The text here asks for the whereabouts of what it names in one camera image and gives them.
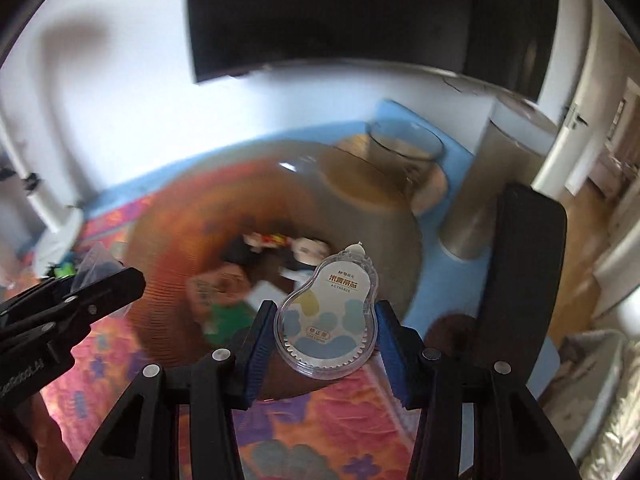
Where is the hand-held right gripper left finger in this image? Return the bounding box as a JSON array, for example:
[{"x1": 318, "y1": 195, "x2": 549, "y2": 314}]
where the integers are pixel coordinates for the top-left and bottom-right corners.
[{"x1": 82, "y1": 300, "x2": 278, "y2": 480}]

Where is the white bedding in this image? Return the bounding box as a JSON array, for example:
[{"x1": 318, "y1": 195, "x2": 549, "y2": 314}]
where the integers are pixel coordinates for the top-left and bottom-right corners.
[{"x1": 542, "y1": 327, "x2": 640, "y2": 480}]

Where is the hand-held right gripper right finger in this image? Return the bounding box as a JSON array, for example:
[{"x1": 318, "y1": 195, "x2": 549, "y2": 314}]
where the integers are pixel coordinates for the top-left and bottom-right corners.
[{"x1": 375, "y1": 300, "x2": 583, "y2": 480}]

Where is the golden ribbed bowl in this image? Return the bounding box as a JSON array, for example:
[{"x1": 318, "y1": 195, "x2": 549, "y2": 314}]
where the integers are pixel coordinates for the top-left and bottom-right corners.
[{"x1": 125, "y1": 141, "x2": 425, "y2": 401}]

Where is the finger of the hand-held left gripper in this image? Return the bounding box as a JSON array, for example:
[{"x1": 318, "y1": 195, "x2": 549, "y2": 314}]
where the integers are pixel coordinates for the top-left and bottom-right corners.
[
  {"x1": 0, "y1": 276, "x2": 83, "y2": 313},
  {"x1": 47, "y1": 267, "x2": 147, "y2": 333}
]

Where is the floral woven tablecloth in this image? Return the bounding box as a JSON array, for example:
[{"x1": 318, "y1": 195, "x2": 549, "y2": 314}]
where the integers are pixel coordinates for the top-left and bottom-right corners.
[{"x1": 30, "y1": 195, "x2": 481, "y2": 480}]

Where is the clear correction tape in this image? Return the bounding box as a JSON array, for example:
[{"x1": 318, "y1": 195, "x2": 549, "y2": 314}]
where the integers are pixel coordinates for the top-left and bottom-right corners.
[{"x1": 273, "y1": 241, "x2": 379, "y2": 375}]

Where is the white desk lamp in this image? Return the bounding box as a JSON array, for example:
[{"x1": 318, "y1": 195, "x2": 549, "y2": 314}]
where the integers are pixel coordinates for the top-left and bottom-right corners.
[{"x1": 0, "y1": 105, "x2": 86, "y2": 281}]

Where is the green spiky toy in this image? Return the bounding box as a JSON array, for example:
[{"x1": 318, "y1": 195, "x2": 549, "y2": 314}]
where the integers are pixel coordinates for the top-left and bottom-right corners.
[{"x1": 205, "y1": 302, "x2": 253, "y2": 346}]

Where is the clear glass jar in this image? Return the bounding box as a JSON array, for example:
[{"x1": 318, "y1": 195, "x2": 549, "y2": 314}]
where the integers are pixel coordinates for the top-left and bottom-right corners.
[{"x1": 365, "y1": 120, "x2": 446, "y2": 201}]

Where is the grey cylindrical bin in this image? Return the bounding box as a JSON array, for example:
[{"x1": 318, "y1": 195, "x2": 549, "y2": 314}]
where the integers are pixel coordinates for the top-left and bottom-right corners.
[{"x1": 440, "y1": 95, "x2": 558, "y2": 261}]

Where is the black monitor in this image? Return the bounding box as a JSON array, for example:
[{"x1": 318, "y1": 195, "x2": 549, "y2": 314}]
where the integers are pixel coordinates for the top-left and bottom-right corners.
[{"x1": 186, "y1": 0, "x2": 560, "y2": 103}]

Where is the clear plastic cup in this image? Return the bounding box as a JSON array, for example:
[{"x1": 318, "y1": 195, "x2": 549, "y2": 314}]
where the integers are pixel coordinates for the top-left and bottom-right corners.
[{"x1": 72, "y1": 242, "x2": 126, "y2": 292}]

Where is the black chair back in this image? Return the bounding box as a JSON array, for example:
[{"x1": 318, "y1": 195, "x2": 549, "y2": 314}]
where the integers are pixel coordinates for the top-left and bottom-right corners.
[{"x1": 472, "y1": 182, "x2": 568, "y2": 391}]

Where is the white door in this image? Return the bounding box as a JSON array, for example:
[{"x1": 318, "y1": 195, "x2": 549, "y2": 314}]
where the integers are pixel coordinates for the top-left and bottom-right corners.
[{"x1": 530, "y1": 30, "x2": 631, "y2": 193}]

